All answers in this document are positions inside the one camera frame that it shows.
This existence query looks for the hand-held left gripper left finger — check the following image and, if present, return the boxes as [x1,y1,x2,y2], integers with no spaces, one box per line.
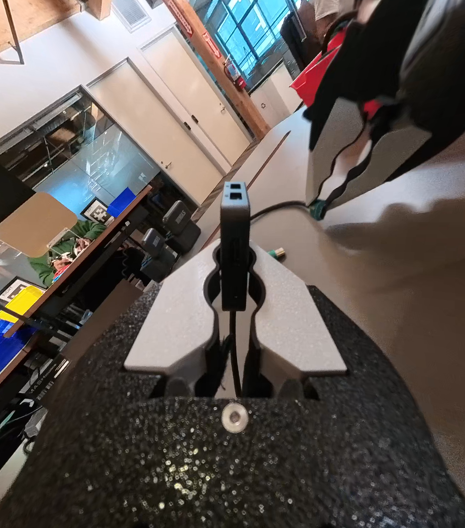
[123,239,223,379]

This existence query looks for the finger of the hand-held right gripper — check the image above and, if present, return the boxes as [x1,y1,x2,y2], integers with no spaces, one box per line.
[306,98,371,205]
[325,124,433,207]

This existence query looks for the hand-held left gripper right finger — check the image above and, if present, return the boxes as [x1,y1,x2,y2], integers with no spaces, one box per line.
[249,243,348,381]

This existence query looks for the black hdmi cable green plugs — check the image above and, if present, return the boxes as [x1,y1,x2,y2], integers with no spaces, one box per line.
[251,199,327,261]

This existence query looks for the red storage bin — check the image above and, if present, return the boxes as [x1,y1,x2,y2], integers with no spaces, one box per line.
[289,29,346,109]

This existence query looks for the black hdmi hub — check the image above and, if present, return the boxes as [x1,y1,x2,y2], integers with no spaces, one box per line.
[220,181,251,312]

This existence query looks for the black rounded case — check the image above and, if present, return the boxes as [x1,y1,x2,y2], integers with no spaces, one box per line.
[140,228,181,283]
[162,201,201,254]

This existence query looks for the long wooden work table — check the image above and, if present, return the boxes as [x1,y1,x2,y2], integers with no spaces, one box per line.
[0,186,153,417]

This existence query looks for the red fire extinguisher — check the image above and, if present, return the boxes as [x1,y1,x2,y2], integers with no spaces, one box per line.
[223,60,245,89]

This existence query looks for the small blue bin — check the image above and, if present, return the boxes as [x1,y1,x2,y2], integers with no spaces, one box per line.
[107,188,136,217]

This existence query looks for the framed printed tag sign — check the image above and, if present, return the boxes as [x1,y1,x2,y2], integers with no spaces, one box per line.
[0,277,31,304]
[81,198,114,225]

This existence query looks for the large paned window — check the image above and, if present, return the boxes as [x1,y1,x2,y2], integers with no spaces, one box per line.
[189,0,303,89]

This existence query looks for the white door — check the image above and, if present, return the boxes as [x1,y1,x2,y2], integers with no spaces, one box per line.
[138,25,254,166]
[86,58,233,203]

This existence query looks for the small yellow bin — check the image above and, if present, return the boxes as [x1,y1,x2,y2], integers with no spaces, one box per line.
[0,285,45,322]

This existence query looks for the black light stand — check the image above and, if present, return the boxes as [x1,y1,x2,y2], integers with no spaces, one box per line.
[0,288,70,337]

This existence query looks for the wooden rounded board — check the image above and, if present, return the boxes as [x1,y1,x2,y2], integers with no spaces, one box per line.
[0,192,78,258]

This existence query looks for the glass partition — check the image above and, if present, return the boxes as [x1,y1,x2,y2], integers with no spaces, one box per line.
[0,84,200,298]

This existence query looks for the wooden post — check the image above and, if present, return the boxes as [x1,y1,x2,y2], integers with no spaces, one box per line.
[162,0,272,141]

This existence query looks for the wall air vent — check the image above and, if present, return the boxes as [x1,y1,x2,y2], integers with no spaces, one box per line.
[111,0,151,31]

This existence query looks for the black metal hanger bracket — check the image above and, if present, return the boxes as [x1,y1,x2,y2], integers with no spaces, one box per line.
[0,0,25,66]

